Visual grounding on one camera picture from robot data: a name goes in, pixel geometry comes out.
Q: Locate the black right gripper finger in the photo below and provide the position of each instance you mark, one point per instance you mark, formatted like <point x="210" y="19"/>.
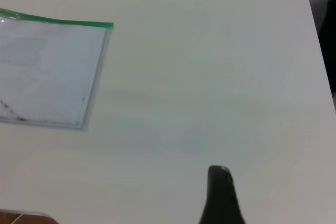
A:
<point x="221" y="200"/>

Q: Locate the clear plastic zipper bag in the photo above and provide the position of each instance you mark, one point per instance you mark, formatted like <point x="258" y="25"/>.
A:
<point x="50" y="72"/>

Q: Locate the green zipper slider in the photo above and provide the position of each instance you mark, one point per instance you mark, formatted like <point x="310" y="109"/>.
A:
<point x="16" y="16"/>

